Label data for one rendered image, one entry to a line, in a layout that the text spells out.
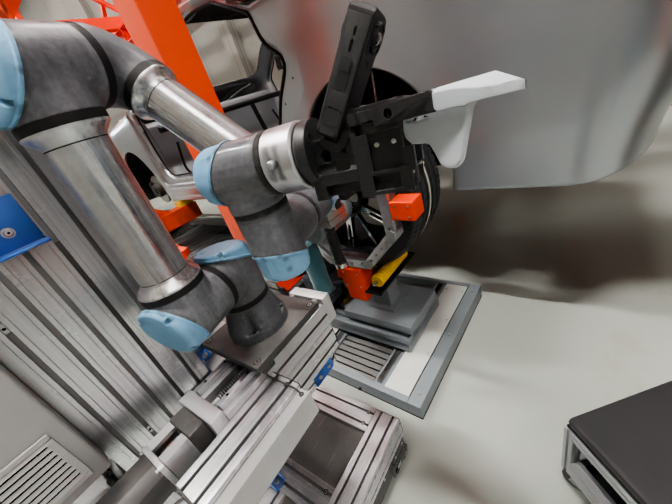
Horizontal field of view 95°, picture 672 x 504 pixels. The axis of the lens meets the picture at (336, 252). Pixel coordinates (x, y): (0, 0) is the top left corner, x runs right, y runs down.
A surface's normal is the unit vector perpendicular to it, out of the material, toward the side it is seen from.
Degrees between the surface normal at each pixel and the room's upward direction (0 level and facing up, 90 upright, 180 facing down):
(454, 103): 82
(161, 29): 90
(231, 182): 93
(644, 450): 0
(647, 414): 0
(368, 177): 82
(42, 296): 90
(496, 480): 0
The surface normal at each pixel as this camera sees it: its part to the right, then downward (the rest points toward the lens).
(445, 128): -0.80, 0.39
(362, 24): -0.34, 0.39
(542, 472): -0.29, -0.84
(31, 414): 0.79, 0.06
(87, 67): 0.94, 0.14
